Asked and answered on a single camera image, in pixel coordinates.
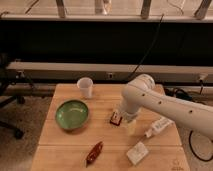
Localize red chili pepper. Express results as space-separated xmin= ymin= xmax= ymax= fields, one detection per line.
xmin=86 ymin=141 xmax=103 ymax=165

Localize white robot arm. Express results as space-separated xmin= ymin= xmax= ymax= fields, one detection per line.
xmin=119 ymin=74 xmax=213 ymax=140

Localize white sponge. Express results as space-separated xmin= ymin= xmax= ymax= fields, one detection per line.
xmin=126 ymin=142 xmax=149 ymax=165

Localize dark red chocolate bar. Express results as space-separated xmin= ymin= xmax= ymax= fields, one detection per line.
xmin=110 ymin=111 xmax=122 ymax=126

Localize white plastic bottle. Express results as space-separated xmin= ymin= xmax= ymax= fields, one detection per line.
xmin=145 ymin=117 xmax=173 ymax=138

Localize green bowl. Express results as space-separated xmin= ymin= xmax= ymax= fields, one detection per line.
xmin=55 ymin=100 xmax=89 ymax=130

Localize white paper cup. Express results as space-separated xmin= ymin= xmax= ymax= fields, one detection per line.
xmin=77 ymin=77 xmax=93 ymax=99

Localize black office chair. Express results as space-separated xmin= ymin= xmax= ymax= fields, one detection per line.
xmin=0 ymin=53 xmax=36 ymax=140

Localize black cables on floor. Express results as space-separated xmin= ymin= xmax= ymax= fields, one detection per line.
xmin=164 ymin=87 xmax=213 ymax=163

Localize black hanging cable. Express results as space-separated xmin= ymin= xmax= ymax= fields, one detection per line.
xmin=121 ymin=13 xmax=166 ymax=82

